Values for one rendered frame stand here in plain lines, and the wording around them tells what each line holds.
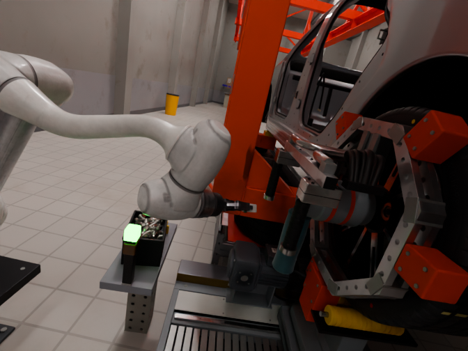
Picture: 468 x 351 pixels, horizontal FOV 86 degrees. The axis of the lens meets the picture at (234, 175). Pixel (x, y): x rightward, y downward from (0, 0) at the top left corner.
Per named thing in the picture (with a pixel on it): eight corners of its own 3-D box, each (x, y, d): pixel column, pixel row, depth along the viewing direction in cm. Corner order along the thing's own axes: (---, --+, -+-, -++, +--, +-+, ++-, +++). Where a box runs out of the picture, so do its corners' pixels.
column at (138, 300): (146, 333, 115) (156, 258, 102) (124, 331, 114) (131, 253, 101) (152, 315, 125) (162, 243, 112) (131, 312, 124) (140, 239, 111)
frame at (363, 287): (378, 347, 64) (489, 142, 48) (354, 344, 64) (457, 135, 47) (312, 233, 116) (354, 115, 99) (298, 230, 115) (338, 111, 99)
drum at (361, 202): (367, 237, 77) (385, 196, 73) (301, 225, 76) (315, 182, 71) (347, 216, 91) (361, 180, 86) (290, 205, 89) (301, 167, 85)
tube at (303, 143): (359, 165, 78) (372, 131, 75) (299, 152, 77) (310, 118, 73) (336, 152, 95) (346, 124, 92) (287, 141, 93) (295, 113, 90)
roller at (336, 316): (407, 341, 81) (415, 328, 79) (320, 328, 78) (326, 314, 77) (396, 325, 86) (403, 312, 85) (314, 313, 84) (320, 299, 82)
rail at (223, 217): (226, 259, 150) (234, 227, 144) (211, 256, 150) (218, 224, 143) (228, 156, 384) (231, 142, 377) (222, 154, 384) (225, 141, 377)
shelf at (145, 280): (150, 297, 84) (152, 289, 83) (99, 288, 83) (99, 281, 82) (176, 229, 125) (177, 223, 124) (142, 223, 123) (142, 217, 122)
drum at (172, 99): (166, 112, 819) (168, 92, 799) (178, 115, 819) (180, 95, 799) (161, 113, 780) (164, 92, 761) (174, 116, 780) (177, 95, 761)
